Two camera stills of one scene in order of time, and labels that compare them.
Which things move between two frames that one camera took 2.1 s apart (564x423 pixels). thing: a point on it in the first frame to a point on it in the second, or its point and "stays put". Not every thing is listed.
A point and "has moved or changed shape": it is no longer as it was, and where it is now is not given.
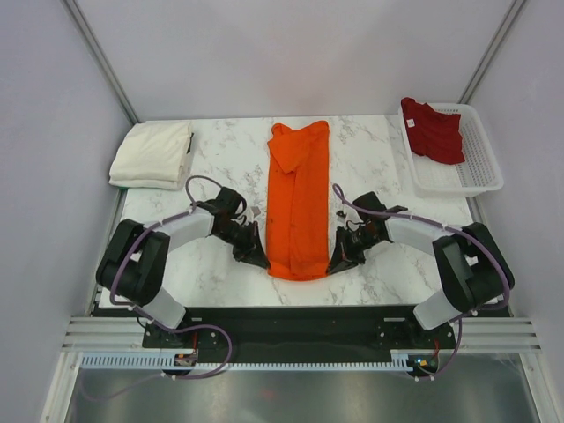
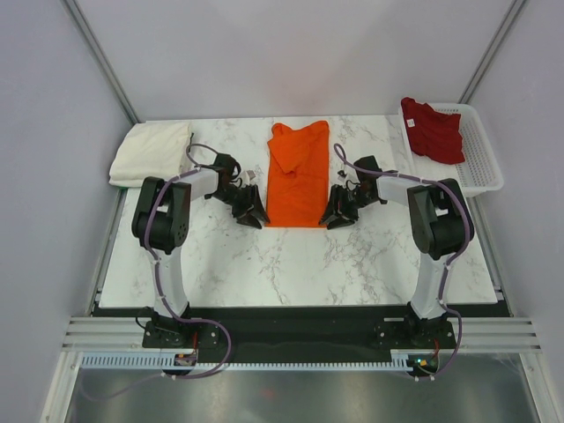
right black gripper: (344, 257) to (342, 217)
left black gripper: (251, 251) to (252, 209)
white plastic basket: (479, 173) stays put
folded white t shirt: (152, 155) stays put
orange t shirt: (298, 214) has moved or changed shape
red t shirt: (433, 133) stays put
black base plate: (239, 333) stays put
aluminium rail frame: (125, 334) stays put
